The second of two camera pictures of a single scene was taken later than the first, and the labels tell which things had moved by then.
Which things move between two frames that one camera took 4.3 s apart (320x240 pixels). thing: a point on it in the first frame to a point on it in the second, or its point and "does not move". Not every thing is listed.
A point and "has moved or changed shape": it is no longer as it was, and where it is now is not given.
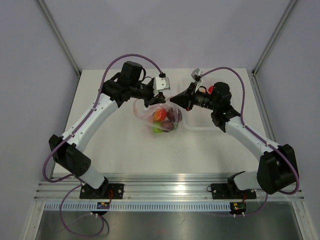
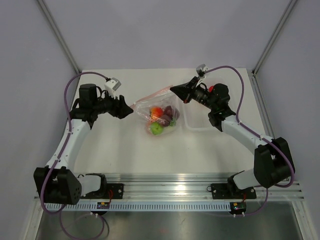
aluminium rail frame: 151,187 does not move
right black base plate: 229,191 does not move
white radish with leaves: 175,126 to 172,122
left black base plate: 104,191 does not move
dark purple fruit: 170,114 has moved or changed shape
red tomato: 210,89 does not move
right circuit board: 238,206 does not move
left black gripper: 153,100 to 120,109
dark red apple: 167,126 to 164,120
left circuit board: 103,205 does not move
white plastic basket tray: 199,118 does not move
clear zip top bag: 163,117 does not move
